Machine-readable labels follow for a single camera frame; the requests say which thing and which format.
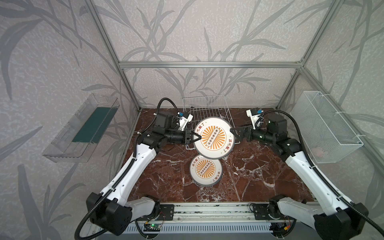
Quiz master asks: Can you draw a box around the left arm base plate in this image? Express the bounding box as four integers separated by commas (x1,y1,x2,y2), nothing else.
151,204,175,221

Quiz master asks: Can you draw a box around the right circuit board with wires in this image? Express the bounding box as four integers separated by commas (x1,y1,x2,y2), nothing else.
270,223,291,236

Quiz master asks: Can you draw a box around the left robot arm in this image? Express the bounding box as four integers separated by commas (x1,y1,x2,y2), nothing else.
74,98,202,240

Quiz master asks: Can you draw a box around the white round plate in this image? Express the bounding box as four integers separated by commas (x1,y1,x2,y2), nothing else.
189,154,223,186
193,117,235,160
191,161,223,188

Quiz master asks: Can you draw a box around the clear plastic wall bin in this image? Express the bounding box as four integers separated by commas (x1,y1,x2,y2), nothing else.
43,94,120,163

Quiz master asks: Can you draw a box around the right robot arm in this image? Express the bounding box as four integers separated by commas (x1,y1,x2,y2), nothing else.
230,109,384,240

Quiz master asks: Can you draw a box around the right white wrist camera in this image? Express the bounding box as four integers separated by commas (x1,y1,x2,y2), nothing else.
246,108,264,130

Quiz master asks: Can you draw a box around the white mesh wall basket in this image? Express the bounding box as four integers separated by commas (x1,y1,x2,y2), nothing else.
291,91,364,164

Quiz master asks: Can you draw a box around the white wire dish rack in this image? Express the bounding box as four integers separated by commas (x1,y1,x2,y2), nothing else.
183,95,235,150

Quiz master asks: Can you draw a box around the aluminium mounting rail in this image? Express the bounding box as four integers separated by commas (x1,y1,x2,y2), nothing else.
86,202,340,224

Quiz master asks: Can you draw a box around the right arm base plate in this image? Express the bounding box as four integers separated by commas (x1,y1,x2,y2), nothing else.
249,203,296,222

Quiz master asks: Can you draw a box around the left green circuit board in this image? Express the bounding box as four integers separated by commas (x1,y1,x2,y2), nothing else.
144,223,162,232

